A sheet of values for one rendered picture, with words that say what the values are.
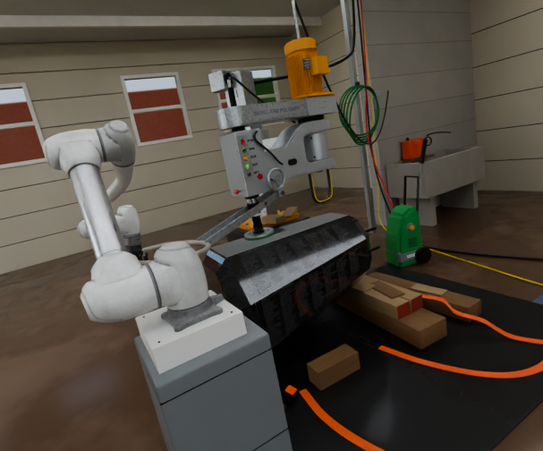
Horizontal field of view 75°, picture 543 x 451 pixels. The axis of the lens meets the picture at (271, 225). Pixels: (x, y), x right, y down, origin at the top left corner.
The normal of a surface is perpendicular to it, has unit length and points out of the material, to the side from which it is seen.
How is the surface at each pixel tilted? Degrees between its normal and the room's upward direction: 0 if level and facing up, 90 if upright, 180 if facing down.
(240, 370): 90
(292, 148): 90
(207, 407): 90
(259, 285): 45
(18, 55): 90
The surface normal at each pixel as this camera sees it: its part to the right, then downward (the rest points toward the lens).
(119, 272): 0.30, -0.51
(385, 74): 0.50, 0.11
